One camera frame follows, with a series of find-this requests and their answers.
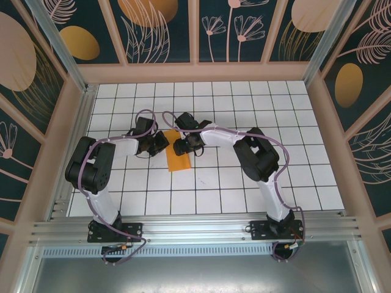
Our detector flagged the orange cloth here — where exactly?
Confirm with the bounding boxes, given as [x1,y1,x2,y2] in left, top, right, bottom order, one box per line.
[163,129,192,173]

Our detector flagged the grey metal sheet panel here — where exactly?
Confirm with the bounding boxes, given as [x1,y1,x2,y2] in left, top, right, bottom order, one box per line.
[17,241,380,293]

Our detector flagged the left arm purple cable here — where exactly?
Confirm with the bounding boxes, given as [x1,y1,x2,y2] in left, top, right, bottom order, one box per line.
[79,109,158,267]

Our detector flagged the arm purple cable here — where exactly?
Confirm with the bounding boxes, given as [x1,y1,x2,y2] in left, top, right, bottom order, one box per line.
[79,109,158,267]
[163,110,307,264]

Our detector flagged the aluminium side rail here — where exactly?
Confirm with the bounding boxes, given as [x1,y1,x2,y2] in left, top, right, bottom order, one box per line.
[46,84,99,221]

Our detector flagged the long aluminium base rail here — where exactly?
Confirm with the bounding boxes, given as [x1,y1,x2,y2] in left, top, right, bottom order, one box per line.
[28,210,364,247]

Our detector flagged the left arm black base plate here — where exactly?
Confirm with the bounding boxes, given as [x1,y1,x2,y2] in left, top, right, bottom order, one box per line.
[87,222,145,244]

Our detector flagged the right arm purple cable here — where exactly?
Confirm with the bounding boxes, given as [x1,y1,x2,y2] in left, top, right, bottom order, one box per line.
[163,110,307,264]

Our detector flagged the slotted grey cable duct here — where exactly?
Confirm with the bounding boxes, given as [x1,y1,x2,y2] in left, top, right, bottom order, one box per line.
[42,245,277,258]

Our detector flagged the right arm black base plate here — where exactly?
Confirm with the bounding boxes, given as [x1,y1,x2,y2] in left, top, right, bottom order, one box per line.
[250,219,307,242]

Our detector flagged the aluminium corner post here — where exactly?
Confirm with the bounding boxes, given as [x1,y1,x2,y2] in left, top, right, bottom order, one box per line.
[302,0,358,84]
[24,0,90,93]

